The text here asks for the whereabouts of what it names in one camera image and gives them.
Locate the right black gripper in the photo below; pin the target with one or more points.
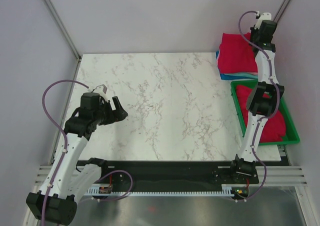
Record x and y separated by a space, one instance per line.
253 31

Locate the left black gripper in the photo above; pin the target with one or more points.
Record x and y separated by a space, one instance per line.
112 116

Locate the red t shirt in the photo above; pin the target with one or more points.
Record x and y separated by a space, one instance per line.
231 42
274 129

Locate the green plastic tray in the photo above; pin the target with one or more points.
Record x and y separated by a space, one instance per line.
291 136

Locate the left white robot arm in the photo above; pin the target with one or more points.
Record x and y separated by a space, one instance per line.
57 199

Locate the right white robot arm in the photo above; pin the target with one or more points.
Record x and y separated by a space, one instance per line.
262 103

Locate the folded pink t shirt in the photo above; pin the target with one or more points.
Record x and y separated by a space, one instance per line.
236 61

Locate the folded teal t shirt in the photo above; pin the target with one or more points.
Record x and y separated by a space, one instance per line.
240 74

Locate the folded blue t shirt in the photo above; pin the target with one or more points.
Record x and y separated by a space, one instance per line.
231 78

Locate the crumpled red t shirt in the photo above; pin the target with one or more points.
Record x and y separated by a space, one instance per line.
274 129

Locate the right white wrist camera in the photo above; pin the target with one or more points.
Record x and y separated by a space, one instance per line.
261 17

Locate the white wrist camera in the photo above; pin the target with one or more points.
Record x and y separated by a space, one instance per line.
261 17
101 91

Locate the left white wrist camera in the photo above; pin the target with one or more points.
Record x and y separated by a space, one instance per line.
101 91

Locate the right aluminium frame post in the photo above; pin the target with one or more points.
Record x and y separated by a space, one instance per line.
280 12

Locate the aluminium frame post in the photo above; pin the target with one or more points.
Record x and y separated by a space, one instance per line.
280 12
62 28

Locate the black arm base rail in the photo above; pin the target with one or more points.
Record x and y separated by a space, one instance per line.
166 176

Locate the white slotted cable duct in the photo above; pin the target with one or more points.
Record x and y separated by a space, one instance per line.
104 191

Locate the left aluminium frame post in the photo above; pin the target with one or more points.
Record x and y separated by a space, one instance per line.
62 28

